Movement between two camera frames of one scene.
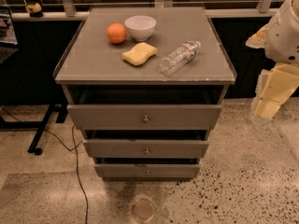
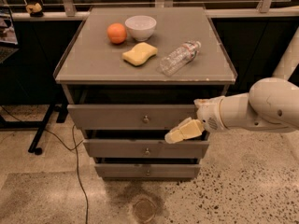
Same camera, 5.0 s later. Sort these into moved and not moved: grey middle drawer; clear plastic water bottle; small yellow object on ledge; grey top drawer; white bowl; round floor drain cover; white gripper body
Moved: white gripper body
Not moved: clear plastic water bottle; grey top drawer; grey middle drawer; white bowl; small yellow object on ledge; round floor drain cover
